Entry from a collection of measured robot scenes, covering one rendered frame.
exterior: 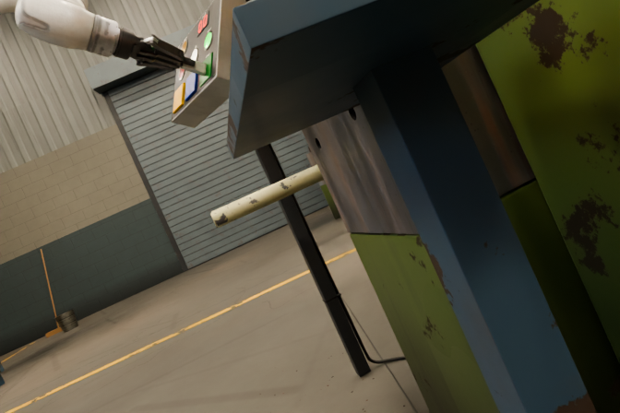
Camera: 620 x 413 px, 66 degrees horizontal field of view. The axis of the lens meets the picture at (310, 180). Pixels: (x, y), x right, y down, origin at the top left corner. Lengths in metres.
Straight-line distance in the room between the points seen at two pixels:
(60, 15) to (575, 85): 1.04
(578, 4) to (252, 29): 0.49
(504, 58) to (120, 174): 8.85
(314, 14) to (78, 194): 9.42
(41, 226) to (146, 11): 4.38
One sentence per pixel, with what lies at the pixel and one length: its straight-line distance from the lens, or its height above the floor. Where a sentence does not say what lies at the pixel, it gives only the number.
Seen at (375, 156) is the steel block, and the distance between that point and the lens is 0.75.
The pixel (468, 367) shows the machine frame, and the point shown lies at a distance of 0.85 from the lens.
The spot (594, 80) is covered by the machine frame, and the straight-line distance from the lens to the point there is 0.67.
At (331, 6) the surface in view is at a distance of 0.23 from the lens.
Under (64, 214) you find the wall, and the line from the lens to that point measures 9.71.
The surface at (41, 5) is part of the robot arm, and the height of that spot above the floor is 1.21.
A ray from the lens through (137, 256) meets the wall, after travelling 9.34.
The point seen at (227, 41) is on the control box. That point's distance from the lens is 1.36.
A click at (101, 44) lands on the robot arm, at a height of 1.11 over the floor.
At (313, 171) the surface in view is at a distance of 1.25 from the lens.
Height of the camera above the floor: 0.62
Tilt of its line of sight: level
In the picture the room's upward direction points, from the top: 24 degrees counter-clockwise
